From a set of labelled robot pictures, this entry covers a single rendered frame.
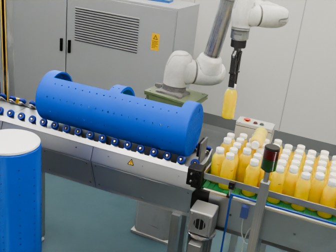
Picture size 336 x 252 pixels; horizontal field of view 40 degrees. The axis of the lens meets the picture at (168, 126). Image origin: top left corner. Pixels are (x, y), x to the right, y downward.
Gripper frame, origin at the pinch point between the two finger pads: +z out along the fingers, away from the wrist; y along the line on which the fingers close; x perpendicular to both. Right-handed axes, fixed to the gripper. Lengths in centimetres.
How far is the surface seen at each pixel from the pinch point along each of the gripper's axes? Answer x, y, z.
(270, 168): 31, 49, 21
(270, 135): 21.3, -13.8, 29.7
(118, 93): -54, 18, 14
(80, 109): -73, 25, 24
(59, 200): -133, -48, 131
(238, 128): 3.6, -13.7, 29.3
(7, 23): -154, -18, -5
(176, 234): -15, 18, 85
